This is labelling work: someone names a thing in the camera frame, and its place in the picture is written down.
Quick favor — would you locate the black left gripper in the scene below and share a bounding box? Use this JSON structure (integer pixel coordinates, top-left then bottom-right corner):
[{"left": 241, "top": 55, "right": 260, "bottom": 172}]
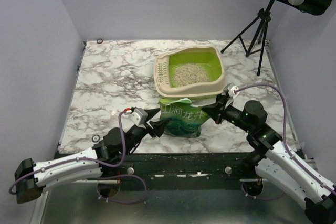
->
[{"left": 122, "top": 108, "right": 171, "bottom": 155}]

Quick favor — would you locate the green cat litter bag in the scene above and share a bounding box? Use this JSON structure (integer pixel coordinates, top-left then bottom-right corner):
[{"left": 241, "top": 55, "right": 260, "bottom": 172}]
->
[{"left": 158, "top": 98, "right": 209, "bottom": 138}]

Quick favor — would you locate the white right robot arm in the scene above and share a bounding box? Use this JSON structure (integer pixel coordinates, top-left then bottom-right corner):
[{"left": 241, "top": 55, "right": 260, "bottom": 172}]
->
[{"left": 202, "top": 95, "right": 335, "bottom": 223}]

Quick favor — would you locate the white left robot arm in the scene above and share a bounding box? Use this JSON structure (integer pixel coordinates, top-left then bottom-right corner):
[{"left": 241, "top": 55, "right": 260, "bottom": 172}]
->
[{"left": 8, "top": 108, "right": 170, "bottom": 204}]

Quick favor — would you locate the green and beige litter box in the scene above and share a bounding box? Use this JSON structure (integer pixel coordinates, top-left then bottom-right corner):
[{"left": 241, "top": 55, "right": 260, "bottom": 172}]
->
[{"left": 154, "top": 46, "right": 227, "bottom": 100}]

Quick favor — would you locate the clean litter pile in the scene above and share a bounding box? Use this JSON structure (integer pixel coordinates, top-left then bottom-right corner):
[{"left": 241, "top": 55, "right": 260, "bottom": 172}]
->
[{"left": 173, "top": 63, "right": 209, "bottom": 87}]

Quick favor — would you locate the black tripod stand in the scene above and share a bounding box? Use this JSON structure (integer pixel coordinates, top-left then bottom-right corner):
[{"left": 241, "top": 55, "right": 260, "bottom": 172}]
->
[{"left": 220, "top": 0, "right": 275, "bottom": 76}]

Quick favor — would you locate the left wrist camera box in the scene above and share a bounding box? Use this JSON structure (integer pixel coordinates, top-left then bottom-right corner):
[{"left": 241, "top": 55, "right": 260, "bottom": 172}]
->
[{"left": 125, "top": 108, "right": 148, "bottom": 126}]

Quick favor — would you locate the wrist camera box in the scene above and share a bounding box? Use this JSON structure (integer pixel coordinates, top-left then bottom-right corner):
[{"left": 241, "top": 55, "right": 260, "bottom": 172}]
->
[
  {"left": 125, "top": 108, "right": 148, "bottom": 126},
  {"left": 223, "top": 83, "right": 239, "bottom": 99}
]

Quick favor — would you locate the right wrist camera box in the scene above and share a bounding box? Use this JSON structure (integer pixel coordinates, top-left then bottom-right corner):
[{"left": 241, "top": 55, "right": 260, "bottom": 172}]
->
[{"left": 223, "top": 83, "right": 239, "bottom": 99}]

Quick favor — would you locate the black mounting rail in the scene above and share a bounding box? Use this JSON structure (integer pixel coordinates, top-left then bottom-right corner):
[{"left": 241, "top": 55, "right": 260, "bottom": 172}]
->
[{"left": 100, "top": 153, "right": 264, "bottom": 195}]

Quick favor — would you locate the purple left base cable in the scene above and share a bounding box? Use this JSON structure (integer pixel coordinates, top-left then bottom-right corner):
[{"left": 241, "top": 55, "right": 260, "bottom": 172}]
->
[{"left": 98, "top": 174, "right": 148, "bottom": 204}]

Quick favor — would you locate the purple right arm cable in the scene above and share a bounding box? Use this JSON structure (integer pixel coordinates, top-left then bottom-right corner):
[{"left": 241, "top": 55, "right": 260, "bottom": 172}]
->
[{"left": 235, "top": 82, "right": 336, "bottom": 190}]

